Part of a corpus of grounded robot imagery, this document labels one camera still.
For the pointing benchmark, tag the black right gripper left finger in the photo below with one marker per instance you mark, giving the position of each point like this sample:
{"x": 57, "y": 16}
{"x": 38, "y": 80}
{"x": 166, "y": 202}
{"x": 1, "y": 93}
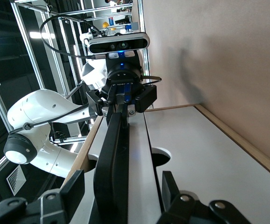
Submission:
{"x": 74, "y": 186}

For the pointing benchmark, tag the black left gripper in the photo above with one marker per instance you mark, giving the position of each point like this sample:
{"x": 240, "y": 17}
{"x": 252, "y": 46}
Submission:
{"x": 123, "y": 74}

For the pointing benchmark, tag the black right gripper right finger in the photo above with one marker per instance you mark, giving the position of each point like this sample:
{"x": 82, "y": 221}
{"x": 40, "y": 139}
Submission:
{"x": 169, "y": 189}

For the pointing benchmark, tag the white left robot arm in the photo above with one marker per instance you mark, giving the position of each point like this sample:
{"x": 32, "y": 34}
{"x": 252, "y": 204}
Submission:
{"x": 43, "y": 105}

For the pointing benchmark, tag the light wooden drawer cabinet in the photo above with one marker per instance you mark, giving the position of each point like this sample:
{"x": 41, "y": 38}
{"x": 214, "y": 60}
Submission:
{"x": 83, "y": 154}

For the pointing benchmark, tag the white air vent grille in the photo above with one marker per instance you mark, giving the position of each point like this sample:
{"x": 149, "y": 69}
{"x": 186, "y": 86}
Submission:
{"x": 15, "y": 180}

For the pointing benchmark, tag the yellow hard hat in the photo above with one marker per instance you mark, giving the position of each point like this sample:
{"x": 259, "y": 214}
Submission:
{"x": 105, "y": 24}

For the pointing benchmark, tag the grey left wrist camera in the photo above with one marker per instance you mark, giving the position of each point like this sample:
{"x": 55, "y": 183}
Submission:
{"x": 102, "y": 47}

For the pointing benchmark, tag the aluminium profile frame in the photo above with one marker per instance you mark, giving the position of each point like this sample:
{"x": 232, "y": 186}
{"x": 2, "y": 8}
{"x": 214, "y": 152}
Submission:
{"x": 140, "y": 14}

